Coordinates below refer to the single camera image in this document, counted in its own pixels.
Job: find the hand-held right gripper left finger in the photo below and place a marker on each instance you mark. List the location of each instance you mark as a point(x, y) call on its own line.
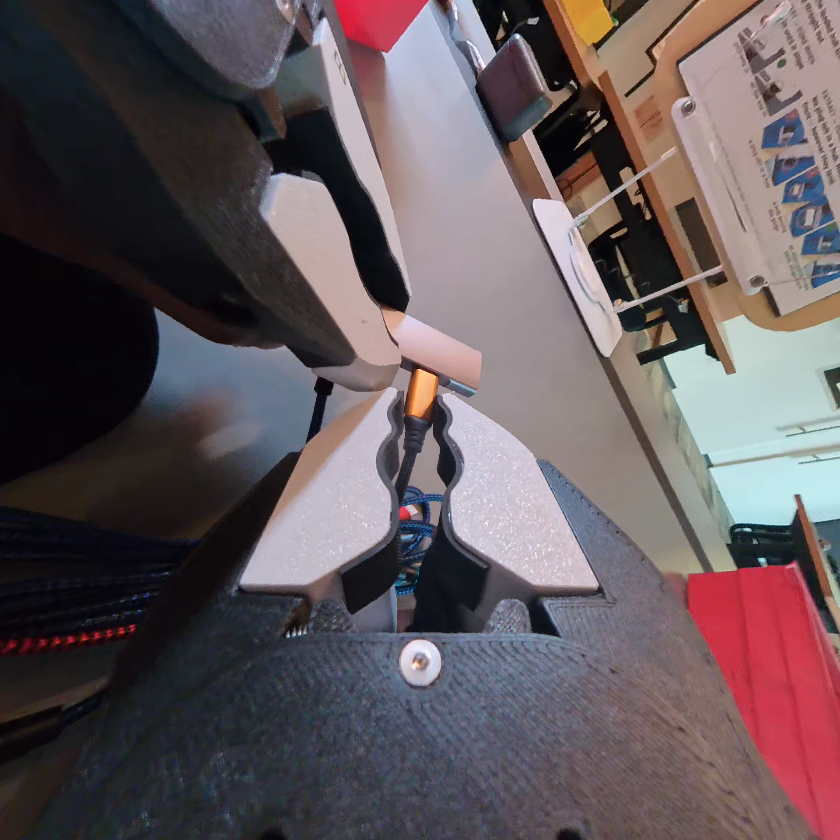
point(328, 499)

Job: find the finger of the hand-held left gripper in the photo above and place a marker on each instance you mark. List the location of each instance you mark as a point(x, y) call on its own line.
point(321, 262)
point(358, 197)

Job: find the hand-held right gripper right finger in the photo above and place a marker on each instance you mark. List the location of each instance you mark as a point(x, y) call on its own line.
point(512, 512)

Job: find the grey usb hub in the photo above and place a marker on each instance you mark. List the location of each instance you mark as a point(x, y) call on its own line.
point(439, 351)

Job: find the dark grey clamp block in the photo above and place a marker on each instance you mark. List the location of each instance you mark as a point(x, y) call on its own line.
point(515, 85)

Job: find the wooden partition board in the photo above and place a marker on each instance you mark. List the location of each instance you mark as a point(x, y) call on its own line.
point(630, 118)

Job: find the yellow box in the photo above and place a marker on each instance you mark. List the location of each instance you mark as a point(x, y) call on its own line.
point(587, 16)

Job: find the large red box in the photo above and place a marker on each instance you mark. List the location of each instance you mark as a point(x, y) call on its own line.
point(774, 669)

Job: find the white sign stand with poster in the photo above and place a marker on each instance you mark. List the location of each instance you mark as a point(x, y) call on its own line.
point(754, 131)

